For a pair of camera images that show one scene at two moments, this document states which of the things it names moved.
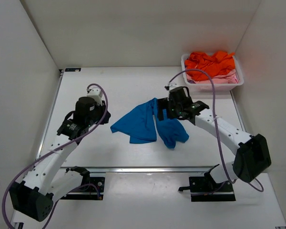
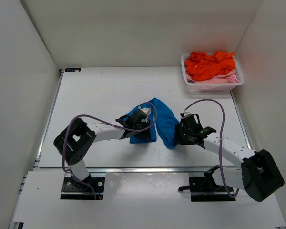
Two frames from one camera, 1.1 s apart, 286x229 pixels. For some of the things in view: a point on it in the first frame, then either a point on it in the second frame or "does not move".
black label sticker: (73, 69) does not move
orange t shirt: (213, 65) does not move
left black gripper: (105, 114) -> (146, 129)
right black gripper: (162, 109) -> (179, 134)
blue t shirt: (141, 124) does not move
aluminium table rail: (144, 170) does not move
